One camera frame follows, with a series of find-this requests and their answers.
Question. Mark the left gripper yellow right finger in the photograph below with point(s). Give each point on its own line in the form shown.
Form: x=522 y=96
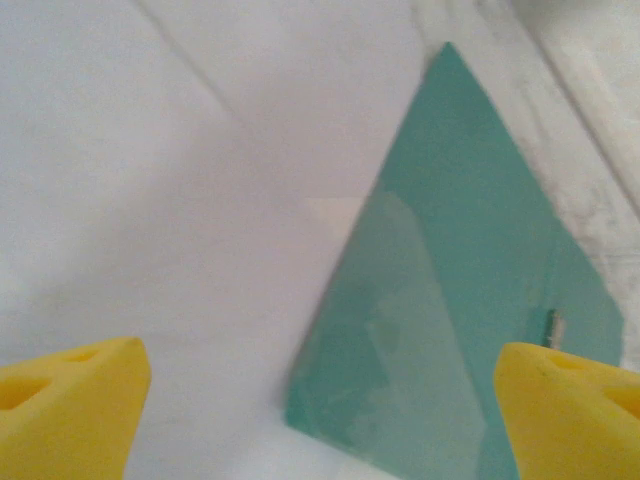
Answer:
x=570 y=425

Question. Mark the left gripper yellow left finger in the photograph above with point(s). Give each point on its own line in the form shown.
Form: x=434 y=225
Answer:
x=65 y=420

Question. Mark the white paper sheet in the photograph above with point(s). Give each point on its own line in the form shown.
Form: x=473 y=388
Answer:
x=150 y=225

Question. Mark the green file folder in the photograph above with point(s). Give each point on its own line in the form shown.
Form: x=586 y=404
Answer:
x=450 y=240

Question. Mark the metal folder fastener clip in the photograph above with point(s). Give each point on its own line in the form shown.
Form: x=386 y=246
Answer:
x=554 y=327

